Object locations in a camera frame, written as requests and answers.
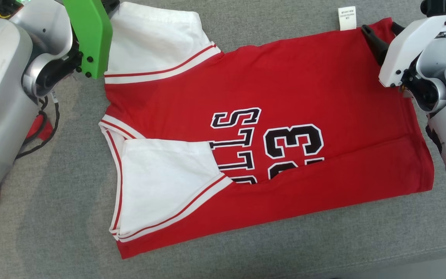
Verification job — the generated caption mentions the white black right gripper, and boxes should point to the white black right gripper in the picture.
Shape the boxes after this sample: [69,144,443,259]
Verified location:
[361,11,446,88]

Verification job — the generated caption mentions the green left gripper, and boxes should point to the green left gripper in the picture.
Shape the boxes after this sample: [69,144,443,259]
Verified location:
[63,0,113,80]

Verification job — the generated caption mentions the red white shorts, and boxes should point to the red white shorts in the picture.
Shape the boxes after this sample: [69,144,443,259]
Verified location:
[0,114,53,229]

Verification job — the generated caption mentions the red white basketball jersey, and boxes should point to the red white basketball jersey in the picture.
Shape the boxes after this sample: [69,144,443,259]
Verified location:
[99,2,436,260]

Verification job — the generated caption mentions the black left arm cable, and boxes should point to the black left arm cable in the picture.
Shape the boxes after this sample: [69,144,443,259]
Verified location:
[15,91,60,160]

